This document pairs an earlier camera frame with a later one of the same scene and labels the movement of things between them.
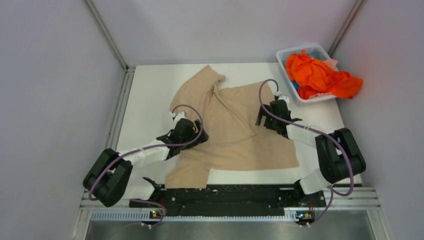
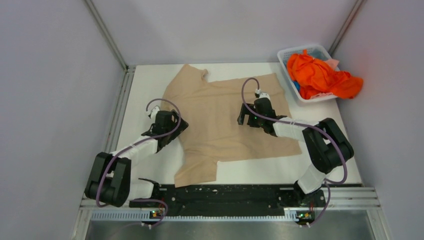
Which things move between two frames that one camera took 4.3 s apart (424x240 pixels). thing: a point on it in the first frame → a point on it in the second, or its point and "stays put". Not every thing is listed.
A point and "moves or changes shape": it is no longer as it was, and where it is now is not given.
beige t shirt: [234, 140] moves or changes shape
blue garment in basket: [295, 85] stays put
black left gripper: [203, 138] → [183, 125]
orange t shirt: [313, 76] stays put
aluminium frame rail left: [84, 212] stays put
